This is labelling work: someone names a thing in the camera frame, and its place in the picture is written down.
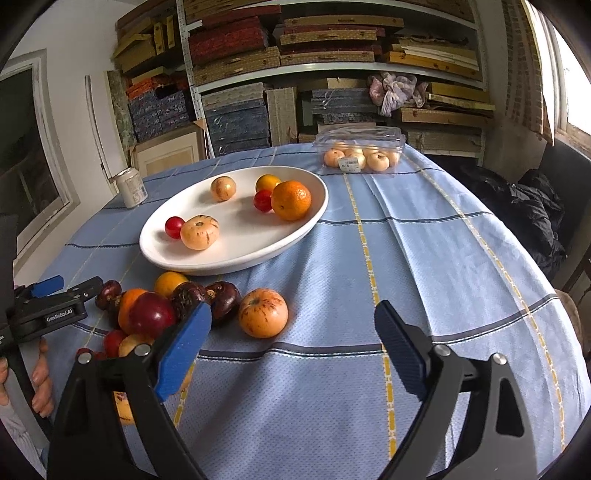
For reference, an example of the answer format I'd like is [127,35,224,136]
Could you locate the framed picture leaning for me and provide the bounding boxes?
[130,124,205,178]

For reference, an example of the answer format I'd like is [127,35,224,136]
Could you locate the red cherry tomato by orange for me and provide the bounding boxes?
[253,189,273,213]

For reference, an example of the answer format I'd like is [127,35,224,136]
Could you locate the blue checked tablecloth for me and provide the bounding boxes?
[17,145,590,479]

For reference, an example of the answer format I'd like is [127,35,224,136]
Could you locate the peach striped tomato in plate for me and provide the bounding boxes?
[180,215,221,251]

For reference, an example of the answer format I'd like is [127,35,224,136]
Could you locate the spotted yellow fruit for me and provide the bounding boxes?
[113,391,134,426]

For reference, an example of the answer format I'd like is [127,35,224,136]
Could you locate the white window frame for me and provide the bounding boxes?
[1,49,80,271]

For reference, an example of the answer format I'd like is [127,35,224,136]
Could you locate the peach apple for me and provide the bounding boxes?
[238,288,290,339]

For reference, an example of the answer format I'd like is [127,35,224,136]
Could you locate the white tin can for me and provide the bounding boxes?
[113,167,148,209]

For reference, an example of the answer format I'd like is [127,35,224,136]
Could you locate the tan round fruit in plate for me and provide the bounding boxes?
[211,176,236,203]

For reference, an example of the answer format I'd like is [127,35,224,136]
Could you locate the dark brown fruit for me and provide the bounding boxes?
[170,281,209,320]
[205,281,242,328]

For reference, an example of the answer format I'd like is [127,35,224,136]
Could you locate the dark red plum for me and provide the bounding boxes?
[129,292,177,339]

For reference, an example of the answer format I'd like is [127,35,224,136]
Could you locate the yellow orange fruit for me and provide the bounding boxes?
[153,271,188,298]

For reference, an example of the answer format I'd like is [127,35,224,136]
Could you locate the pale yellow fruit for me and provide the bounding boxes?
[118,334,154,357]

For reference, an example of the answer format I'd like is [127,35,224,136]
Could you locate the pink crumpled cloth on shelf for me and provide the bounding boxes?
[367,72,429,118]

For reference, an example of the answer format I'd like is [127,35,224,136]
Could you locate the metal storage shelf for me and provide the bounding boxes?
[175,0,488,158]

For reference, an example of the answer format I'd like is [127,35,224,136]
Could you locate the large orange in plate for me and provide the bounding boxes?
[271,180,311,222]

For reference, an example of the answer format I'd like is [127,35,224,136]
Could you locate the small dark chestnut fruit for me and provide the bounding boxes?
[95,280,122,311]

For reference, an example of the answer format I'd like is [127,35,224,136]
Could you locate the small red cherry tomato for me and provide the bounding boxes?
[164,216,184,240]

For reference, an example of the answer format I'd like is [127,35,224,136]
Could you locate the person's left hand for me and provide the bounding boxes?
[0,338,56,419]

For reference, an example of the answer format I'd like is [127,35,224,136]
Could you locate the white oval plate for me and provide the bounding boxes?
[139,165,329,276]

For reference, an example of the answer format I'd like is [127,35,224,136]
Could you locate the small yellow tomato in plate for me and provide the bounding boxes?
[256,174,281,193]

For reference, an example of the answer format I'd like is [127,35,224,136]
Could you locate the black jacket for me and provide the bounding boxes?
[457,165,566,279]

